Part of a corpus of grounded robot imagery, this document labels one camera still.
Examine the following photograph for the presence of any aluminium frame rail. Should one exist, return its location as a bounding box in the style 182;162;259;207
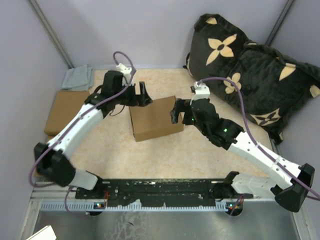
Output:
31;173;275;215

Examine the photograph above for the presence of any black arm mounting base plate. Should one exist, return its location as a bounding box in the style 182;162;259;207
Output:
75;178;240;207

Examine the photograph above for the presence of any brown cardboard box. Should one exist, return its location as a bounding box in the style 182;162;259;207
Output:
129;95;184;142

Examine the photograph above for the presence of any white object at bottom corner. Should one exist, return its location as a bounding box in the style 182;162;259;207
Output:
27;225;57;240

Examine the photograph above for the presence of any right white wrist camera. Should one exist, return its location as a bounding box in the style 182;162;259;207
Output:
190;81;210;102

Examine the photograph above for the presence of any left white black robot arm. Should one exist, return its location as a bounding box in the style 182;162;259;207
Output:
34;67;152;199

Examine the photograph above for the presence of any grey folded cloth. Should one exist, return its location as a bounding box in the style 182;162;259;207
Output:
61;64;94;92

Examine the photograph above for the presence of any black floral plush cushion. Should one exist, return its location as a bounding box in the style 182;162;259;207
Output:
186;13;320;144

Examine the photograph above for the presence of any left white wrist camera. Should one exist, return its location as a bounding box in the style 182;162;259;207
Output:
115;63;133;75

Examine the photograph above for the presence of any lower folded cardboard box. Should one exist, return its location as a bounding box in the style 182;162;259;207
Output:
34;136;55;179

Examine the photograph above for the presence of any upper folded cardboard box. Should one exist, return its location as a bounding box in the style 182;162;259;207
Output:
44;90;90;137

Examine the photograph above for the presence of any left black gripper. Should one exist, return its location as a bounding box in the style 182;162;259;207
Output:
114;81;152;107

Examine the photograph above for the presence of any folded cardboard box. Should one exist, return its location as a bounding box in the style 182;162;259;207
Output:
44;90;90;137
34;136;55;179

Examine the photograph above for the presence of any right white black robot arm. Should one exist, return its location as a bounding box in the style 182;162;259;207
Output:
170;98;315;213

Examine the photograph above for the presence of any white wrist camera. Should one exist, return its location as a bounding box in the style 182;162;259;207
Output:
190;81;210;102
115;63;133;75

